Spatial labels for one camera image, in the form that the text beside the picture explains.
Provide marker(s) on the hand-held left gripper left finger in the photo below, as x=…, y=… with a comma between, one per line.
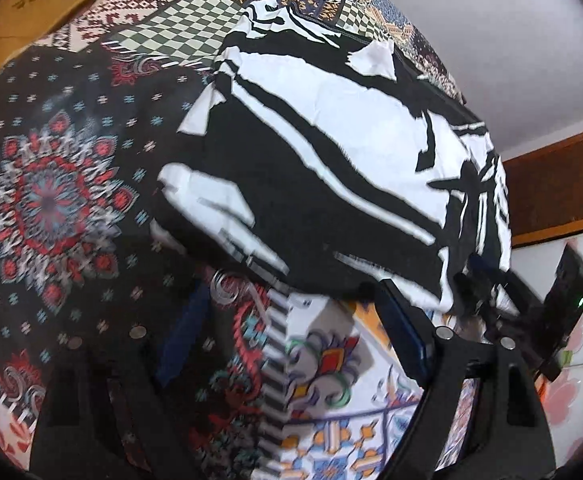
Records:
x=181, y=332

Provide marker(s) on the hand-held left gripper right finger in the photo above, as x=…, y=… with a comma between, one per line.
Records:
x=406, y=332

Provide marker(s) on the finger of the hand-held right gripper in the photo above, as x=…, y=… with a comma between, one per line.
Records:
x=519, y=305
x=476, y=280

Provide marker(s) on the black and white t-shirt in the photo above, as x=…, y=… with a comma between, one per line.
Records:
x=321, y=160

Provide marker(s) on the yellow bamboo mat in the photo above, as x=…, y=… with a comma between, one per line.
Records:
x=31, y=10

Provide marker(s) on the pink floral sheet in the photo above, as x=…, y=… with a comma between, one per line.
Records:
x=566, y=390

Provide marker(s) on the patchwork patterned blanket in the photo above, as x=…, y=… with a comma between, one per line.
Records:
x=46, y=200

